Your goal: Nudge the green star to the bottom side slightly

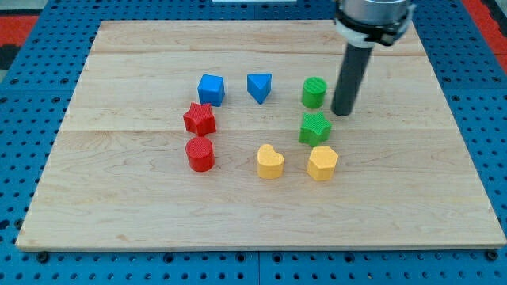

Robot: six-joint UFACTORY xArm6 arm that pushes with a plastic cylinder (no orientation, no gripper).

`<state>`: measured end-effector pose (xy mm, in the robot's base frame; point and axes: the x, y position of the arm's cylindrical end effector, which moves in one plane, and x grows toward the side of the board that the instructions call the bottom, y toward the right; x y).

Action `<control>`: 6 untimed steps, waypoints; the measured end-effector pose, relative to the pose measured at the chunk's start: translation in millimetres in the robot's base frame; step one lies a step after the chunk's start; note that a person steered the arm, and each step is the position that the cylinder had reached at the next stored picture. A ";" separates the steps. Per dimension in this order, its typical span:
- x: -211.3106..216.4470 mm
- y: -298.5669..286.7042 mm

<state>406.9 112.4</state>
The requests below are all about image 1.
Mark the blue cube block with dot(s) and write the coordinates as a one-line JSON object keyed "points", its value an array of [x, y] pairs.
{"points": [[211, 89]]}

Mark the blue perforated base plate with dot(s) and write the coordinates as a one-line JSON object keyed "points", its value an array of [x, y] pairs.
{"points": [[38, 86]]}

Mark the red cylinder block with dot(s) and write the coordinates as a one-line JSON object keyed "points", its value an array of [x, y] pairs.
{"points": [[200, 154]]}

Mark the green cylinder block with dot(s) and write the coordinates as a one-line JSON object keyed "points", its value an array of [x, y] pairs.
{"points": [[314, 90]]}

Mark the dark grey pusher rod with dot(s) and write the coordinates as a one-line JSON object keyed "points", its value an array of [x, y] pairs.
{"points": [[353, 67]]}

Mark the yellow hexagon block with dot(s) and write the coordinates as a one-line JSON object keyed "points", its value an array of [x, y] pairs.
{"points": [[322, 163]]}

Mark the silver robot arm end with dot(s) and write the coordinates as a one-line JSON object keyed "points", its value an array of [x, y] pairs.
{"points": [[365, 23]]}

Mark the red star block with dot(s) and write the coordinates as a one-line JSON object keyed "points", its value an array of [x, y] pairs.
{"points": [[199, 119]]}

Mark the light wooden board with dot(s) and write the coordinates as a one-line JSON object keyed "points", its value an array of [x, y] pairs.
{"points": [[118, 177]]}

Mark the green star block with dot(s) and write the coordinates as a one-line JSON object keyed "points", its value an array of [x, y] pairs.
{"points": [[315, 128]]}

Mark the blue triangle block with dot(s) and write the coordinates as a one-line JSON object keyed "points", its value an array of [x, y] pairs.
{"points": [[259, 86]]}

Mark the yellow heart block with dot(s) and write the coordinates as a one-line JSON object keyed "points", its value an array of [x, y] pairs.
{"points": [[270, 164]]}

